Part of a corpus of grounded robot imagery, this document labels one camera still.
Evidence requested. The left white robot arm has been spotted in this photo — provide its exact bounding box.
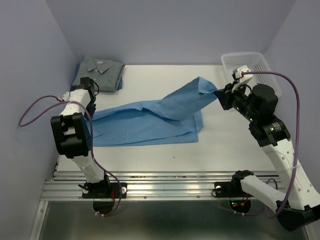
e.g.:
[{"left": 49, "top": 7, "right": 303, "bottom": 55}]
[{"left": 50, "top": 77, "right": 111, "bottom": 197}]

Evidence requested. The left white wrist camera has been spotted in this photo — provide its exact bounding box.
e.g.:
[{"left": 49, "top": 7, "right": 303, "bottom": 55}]
[{"left": 57, "top": 92, "right": 71, "bottom": 102}]

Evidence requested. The aluminium rail frame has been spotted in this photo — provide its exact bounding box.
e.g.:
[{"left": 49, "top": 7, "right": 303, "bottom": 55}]
[{"left": 29, "top": 102, "right": 316, "bottom": 240}]

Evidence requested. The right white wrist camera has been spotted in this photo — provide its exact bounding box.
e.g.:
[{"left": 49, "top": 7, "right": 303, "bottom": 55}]
[{"left": 231, "top": 65, "right": 253, "bottom": 93}]

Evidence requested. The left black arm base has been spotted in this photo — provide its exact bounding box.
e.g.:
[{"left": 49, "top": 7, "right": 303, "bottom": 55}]
[{"left": 78, "top": 182, "right": 128, "bottom": 199}]

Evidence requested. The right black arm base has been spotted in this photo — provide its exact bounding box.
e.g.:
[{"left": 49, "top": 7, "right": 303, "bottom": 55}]
[{"left": 211, "top": 181, "right": 248, "bottom": 198}]

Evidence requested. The white plastic basket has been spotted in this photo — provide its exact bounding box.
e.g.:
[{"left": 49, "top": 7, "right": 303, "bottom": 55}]
[{"left": 220, "top": 52, "right": 282, "bottom": 99}]

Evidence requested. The folded grey shirt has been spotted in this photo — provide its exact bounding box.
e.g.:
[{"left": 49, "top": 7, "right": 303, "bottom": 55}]
[{"left": 73, "top": 56, "right": 126, "bottom": 93}]

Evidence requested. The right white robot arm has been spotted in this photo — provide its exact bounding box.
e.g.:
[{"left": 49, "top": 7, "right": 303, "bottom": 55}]
[{"left": 211, "top": 83, "right": 320, "bottom": 232}]

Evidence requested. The light blue long sleeve shirt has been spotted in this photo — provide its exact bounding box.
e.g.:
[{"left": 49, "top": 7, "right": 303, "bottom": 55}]
[{"left": 86, "top": 76, "right": 217, "bottom": 147}]

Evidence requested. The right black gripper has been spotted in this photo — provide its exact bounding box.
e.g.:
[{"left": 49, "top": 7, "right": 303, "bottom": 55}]
[{"left": 214, "top": 80, "right": 259, "bottom": 122}]

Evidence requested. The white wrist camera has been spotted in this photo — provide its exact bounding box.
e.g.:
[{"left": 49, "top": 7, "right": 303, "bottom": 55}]
[
  {"left": 231, "top": 65, "right": 253, "bottom": 93},
  {"left": 57, "top": 92, "right": 71, "bottom": 102}
]

